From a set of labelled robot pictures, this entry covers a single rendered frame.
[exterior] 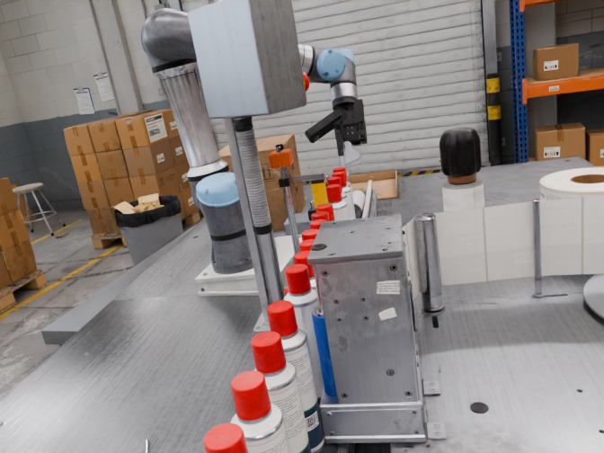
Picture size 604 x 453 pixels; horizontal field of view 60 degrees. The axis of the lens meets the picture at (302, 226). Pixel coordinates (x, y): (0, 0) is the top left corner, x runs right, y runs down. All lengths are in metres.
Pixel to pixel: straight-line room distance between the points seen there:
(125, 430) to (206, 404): 0.14
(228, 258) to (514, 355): 0.72
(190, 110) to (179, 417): 0.78
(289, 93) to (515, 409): 0.59
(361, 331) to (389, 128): 4.86
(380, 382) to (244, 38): 0.56
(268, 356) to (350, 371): 0.14
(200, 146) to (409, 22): 4.13
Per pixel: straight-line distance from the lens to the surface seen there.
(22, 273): 4.55
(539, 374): 0.85
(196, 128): 1.40
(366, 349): 0.65
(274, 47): 0.89
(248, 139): 0.91
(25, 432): 1.08
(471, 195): 1.13
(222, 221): 1.29
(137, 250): 3.63
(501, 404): 0.79
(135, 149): 4.76
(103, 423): 1.01
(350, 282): 0.61
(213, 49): 0.96
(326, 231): 0.68
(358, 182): 2.25
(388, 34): 5.38
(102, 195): 5.08
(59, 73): 7.29
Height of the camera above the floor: 1.36
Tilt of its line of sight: 17 degrees down
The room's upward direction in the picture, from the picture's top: 10 degrees counter-clockwise
